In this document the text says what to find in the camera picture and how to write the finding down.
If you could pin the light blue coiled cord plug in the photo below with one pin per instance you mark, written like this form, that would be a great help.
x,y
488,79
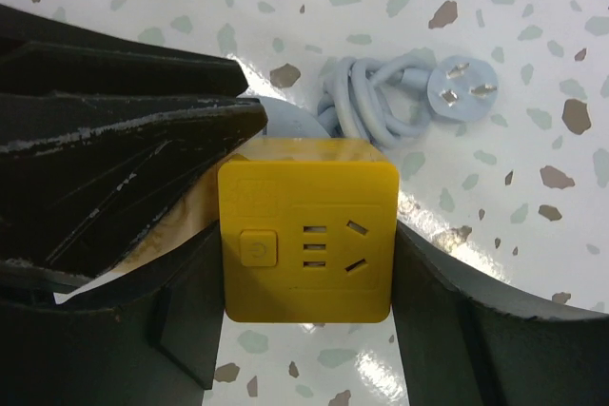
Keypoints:
x,y
386,102

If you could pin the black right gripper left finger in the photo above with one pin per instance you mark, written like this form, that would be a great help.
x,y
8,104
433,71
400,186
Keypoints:
x,y
150,337

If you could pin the yellow cube socket adapter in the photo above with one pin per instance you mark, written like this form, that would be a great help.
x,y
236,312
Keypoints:
x,y
308,231

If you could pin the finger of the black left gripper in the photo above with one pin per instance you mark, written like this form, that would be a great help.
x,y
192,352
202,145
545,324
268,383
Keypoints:
x,y
85,178
39,56

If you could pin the beige cube socket adapter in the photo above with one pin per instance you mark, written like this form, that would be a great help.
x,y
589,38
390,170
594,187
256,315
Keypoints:
x,y
195,211

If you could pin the light blue round power socket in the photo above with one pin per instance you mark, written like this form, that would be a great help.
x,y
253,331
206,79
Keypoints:
x,y
285,120

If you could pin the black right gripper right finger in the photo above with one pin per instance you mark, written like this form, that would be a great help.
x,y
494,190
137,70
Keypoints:
x,y
466,338

